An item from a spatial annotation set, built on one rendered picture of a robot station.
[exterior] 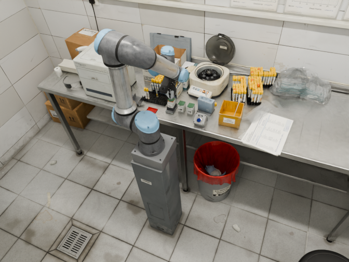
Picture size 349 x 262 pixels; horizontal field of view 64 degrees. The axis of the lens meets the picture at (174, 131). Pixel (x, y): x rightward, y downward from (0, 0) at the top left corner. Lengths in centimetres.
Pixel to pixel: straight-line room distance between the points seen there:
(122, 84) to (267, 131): 91
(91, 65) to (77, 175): 125
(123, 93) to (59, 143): 188
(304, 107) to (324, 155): 39
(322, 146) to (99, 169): 191
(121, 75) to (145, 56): 18
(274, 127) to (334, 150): 34
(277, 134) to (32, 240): 203
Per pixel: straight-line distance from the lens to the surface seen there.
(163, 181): 162
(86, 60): 193
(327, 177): 245
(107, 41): 120
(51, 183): 286
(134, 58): 115
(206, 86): 190
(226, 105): 180
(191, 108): 178
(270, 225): 241
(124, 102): 138
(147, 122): 138
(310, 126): 187
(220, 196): 235
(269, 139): 171
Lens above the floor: 214
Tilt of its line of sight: 47 degrees down
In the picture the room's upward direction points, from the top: 6 degrees counter-clockwise
